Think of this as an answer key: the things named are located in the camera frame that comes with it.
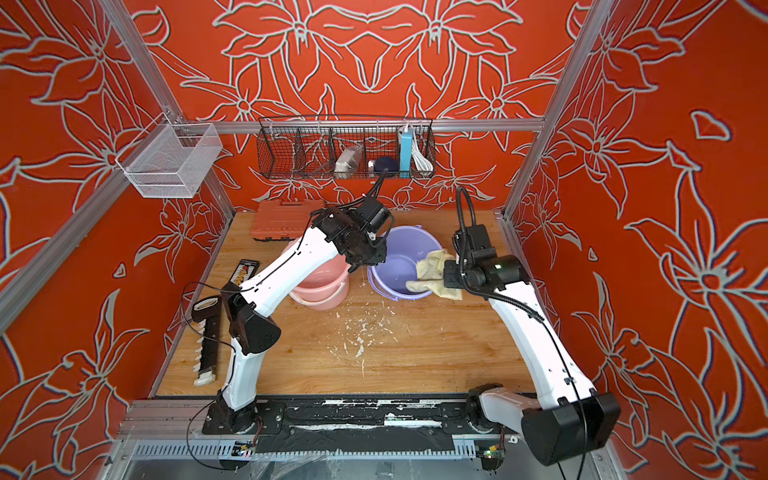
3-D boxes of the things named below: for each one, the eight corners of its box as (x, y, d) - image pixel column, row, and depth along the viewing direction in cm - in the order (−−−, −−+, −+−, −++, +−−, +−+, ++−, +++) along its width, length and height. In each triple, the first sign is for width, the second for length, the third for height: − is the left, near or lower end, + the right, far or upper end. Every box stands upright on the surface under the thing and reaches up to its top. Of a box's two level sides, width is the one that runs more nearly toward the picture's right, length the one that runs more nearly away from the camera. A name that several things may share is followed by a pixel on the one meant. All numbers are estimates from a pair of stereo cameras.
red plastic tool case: (252, 244, 113) (245, 232, 107) (264, 210, 125) (259, 198, 119) (317, 244, 113) (314, 232, 107) (323, 210, 125) (321, 198, 119)
